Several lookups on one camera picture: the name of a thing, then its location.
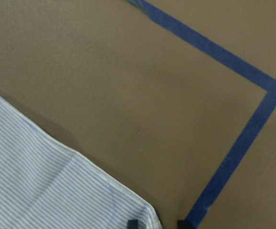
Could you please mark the light blue striped shirt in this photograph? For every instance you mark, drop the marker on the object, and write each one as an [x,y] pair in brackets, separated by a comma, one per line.
[46,185]

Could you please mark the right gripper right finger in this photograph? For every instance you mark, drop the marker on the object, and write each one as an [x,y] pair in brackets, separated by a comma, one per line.
[183,224]

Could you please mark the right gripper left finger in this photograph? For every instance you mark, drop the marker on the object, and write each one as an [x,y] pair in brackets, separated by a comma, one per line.
[132,224]

